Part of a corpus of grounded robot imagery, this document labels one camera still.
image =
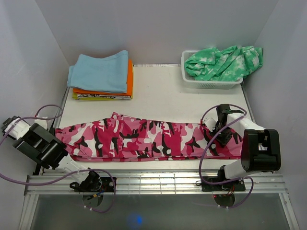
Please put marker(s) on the light blue folded trousers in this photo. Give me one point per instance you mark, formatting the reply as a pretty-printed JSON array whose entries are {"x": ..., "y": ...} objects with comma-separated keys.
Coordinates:
[{"x": 107, "y": 74}]

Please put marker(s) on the orange folded trousers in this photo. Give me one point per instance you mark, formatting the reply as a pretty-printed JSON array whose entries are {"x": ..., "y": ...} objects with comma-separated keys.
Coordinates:
[{"x": 129, "y": 85}]

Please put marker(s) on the aluminium frame rail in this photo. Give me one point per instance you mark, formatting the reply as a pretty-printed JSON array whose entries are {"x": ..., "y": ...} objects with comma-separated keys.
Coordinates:
[{"x": 160, "y": 201}]

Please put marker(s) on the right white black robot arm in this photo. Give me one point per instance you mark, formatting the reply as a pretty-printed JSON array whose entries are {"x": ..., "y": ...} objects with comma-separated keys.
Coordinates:
[{"x": 260, "y": 151}]

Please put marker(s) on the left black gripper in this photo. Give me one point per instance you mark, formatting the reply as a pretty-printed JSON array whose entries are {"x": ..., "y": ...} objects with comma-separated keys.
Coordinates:
[{"x": 53, "y": 130}]

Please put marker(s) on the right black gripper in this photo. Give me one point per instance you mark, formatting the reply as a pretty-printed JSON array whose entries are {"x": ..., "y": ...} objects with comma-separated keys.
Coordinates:
[{"x": 223, "y": 141}]

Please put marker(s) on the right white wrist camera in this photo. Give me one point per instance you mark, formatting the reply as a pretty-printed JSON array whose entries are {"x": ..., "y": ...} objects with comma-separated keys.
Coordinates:
[{"x": 210, "y": 123}]

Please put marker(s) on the green tie-dye trousers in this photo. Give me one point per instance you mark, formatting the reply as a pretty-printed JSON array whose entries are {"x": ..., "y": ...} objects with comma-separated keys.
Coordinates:
[{"x": 230, "y": 64}]

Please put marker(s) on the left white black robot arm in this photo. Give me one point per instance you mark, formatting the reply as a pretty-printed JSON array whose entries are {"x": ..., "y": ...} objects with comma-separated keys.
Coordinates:
[{"x": 38, "y": 144}]

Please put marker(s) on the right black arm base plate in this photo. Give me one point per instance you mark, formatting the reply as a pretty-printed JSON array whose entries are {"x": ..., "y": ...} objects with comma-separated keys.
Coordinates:
[{"x": 232, "y": 186}]

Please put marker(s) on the white plastic basket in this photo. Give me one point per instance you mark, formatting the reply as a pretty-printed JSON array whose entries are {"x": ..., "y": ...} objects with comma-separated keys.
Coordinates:
[{"x": 198, "y": 84}]

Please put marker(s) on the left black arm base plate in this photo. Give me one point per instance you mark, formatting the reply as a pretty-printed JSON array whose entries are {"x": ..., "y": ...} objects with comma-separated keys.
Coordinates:
[{"x": 105, "y": 184}]

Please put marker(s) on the pink camouflage trousers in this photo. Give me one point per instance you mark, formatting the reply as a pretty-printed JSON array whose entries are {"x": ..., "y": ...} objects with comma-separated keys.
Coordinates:
[{"x": 125, "y": 138}]

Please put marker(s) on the yellow patterned folded trousers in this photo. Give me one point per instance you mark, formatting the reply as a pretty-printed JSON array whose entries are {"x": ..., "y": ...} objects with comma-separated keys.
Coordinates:
[{"x": 99, "y": 97}]

